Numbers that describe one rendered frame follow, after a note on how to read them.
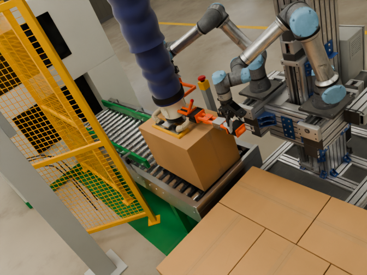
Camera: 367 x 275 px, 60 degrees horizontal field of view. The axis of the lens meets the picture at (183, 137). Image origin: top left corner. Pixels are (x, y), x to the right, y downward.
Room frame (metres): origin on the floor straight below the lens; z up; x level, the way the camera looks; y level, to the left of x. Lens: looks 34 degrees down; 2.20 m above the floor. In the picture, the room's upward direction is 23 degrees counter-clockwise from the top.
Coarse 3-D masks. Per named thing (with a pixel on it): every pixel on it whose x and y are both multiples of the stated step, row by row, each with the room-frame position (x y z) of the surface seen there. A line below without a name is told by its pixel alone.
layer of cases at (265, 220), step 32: (256, 192) 1.50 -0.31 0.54; (288, 192) 1.39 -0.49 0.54; (320, 192) 1.29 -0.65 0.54; (224, 224) 1.36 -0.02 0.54; (256, 224) 1.26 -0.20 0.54; (288, 224) 1.17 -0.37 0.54; (320, 224) 1.09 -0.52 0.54; (352, 224) 1.01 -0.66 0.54; (192, 256) 1.23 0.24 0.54; (224, 256) 1.14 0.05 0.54; (256, 256) 1.06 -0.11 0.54; (288, 256) 0.99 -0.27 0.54; (320, 256) 0.92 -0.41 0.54; (352, 256) 0.85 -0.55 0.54
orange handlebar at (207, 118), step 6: (186, 84) 2.26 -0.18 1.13; (192, 90) 2.15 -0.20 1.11; (186, 108) 1.91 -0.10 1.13; (186, 114) 1.84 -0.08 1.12; (204, 114) 1.75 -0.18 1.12; (210, 114) 1.71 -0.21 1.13; (204, 120) 1.69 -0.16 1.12; (210, 120) 1.69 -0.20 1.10; (222, 126) 1.55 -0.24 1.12; (240, 132) 1.43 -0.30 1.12
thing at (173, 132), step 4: (164, 120) 2.09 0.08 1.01; (152, 124) 2.10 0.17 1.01; (156, 124) 2.07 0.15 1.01; (160, 124) 2.04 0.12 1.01; (176, 124) 1.96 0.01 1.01; (156, 128) 2.04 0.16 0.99; (160, 128) 2.00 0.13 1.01; (164, 128) 1.97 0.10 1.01; (172, 128) 1.93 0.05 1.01; (164, 132) 1.95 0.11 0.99; (168, 132) 1.91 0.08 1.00; (172, 132) 1.89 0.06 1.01; (176, 132) 1.86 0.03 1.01; (180, 132) 1.84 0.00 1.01; (184, 132) 1.83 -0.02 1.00; (176, 136) 1.82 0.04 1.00; (180, 136) 1.81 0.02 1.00
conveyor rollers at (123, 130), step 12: (108, 108) 3.73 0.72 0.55; (108, 120) 3.41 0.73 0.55; (120, 120) 3.29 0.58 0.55; (132, 120) 3.23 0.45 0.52; (108, 132) 3.17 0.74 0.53; (120, 132) 3.05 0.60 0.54; (132, 132) 2.93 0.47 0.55; (120, 144) 2.82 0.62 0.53; (132, 144) 2.71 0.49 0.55; (144, 144) 2.65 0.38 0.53; (120, 156) 2.61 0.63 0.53; (144, 156) 2.44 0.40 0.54; (240, 156) 1.93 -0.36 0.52; (156, 168) 2.19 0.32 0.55; (168, 180) 2.00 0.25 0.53; (180, 180) 1.95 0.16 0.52; (192, 192) 1.77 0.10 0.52; (204, 192) 1.72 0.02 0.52
